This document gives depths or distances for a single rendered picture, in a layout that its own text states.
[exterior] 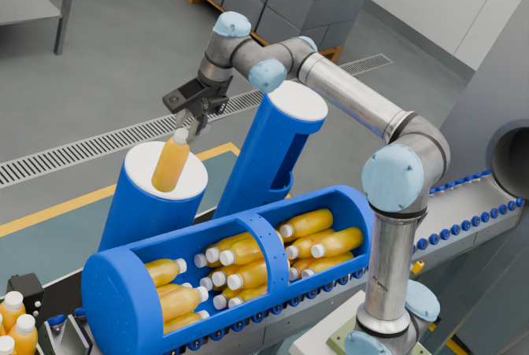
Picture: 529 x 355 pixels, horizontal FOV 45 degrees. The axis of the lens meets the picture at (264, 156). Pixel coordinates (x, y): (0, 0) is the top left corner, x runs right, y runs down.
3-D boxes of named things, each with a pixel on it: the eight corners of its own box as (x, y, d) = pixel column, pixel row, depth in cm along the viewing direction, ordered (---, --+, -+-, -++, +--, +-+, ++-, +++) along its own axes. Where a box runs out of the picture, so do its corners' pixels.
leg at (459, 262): (414, 331, 343) (475, 253, 307) (407, 335, 339) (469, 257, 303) (406, 323, 346) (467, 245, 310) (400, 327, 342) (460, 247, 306)
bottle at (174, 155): (148, 191, 171) (166, 142, 159) (151, 172, 176) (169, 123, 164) (174, 197, 172) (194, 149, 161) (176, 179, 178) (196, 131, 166)
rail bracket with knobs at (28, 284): (42, 321, 169) (48, 296, 163) (15, 330, 165) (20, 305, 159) (27, 293, 174) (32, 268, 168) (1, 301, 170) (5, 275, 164)
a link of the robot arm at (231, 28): (238, 35, 137) (212, 11, 140) (221, 74, 144) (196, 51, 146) (261, 27, 143) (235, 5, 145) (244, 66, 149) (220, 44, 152)
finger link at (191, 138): (209, 146, 164) (217, 116, 159) (191, 152, 160) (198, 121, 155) (201, 139, 166) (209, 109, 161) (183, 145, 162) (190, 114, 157)
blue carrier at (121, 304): (359, 286, 213) (395, 224, 197) (124, 393, 156) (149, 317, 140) (305, 228, 228) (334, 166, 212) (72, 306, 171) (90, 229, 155)
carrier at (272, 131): (201, 249, 315) (257, 268, 318) (262, 106, 265) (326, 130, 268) (212, 212, 338) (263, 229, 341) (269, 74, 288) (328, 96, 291)
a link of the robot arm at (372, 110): (478, 137, 134) (301, 21, 153) (456, 153, 126) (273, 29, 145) (452, 178, 141) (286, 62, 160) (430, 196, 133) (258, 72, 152)
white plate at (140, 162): (223, 186, 215) (223, 189, 216) (178, 134, 228) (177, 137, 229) (154, 206, 197) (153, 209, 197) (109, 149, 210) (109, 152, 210)
